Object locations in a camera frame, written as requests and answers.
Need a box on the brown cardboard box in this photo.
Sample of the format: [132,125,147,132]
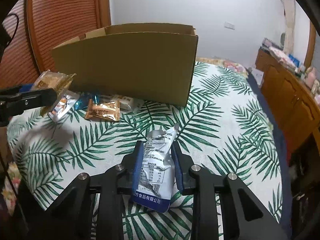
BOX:
[52,23,199,106]

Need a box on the folded floral cloth stack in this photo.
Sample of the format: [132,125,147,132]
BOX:
[260,38,293,66]

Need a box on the wooden sideboard cabinet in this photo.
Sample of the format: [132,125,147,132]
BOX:
[255,48,319,160]

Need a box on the palm leaf bed sheet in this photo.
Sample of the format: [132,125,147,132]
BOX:
[7,62,285,239]

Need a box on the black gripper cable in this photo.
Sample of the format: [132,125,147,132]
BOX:
[0,13,20,48]

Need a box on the brown biscuit packet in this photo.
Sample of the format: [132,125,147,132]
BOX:
[30,70,76,116]

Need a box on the golden brown snack packet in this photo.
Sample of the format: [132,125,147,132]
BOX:
[85,99,120,122]

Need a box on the pink kettle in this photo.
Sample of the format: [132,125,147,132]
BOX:
[304,67,317,89]

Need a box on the brown slatted wardrobe door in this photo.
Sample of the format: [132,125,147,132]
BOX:
[1,0,111,88]

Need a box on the white snack packet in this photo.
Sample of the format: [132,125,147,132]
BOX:
[99,94,144,113]

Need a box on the small white fan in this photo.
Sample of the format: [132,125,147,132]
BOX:
[280,33,286,47]

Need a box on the teal candy wrapper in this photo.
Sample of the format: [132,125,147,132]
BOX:
[74,92,100,110]

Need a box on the beige curtain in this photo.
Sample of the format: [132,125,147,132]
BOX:
[281,0,296,54]

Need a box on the white wall switch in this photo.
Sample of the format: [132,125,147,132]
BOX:
[224,22,235,30]

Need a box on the silver orange snack packet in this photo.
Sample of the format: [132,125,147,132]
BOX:
[48,90,80,122]

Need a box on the silver white snack pouch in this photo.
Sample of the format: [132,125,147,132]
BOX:
[131,124,179,213]

